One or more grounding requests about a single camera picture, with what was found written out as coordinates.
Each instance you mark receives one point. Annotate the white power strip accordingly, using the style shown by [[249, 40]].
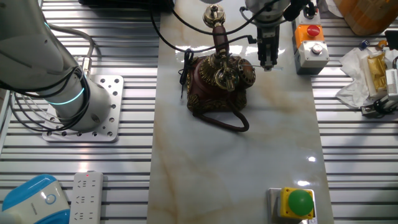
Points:
[[85, 199]]

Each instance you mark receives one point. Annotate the metal camera bracket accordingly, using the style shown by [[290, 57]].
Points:
[[368, 110]]

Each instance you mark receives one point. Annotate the red brass phone handset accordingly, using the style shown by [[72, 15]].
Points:
[[221, 37]]

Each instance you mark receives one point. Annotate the crumpled white tissue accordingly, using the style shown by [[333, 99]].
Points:
[[351, 87]]

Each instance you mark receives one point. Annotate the red brass rotary phone base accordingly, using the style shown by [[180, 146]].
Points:
[[211, 90]]

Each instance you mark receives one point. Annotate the silver digital scale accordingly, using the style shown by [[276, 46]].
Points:
[[273, 205]]

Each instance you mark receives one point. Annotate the grey box red push button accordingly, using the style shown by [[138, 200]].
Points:
[[306, 20], [308, 60]]

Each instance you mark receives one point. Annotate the orange box red mushroom button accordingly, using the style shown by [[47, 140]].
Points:
[[300, 35]]

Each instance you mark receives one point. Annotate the silver finned camera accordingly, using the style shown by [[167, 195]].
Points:
[[392, 84]]

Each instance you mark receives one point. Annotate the yellow foil package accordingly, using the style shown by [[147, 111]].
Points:
[[377, 71]]

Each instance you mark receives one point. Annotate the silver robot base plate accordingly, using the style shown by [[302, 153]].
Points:
[[112, 124]]

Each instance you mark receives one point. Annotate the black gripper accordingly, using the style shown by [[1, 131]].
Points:
[[268, 34]]

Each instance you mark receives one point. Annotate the blue white rounded device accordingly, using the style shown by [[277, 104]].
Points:
[[31, 202]]

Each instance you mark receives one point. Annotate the orange ball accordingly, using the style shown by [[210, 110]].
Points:
[[382, 44]]

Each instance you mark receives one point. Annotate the yellow box green button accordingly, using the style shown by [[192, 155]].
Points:
[[300, 202]]

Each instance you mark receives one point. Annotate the white foam tray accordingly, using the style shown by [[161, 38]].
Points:
[[367, 84]]

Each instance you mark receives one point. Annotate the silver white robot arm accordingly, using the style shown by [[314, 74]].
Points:
[[37, 62]]

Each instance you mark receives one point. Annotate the dark grey laptop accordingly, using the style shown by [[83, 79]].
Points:
[[124, 3]]

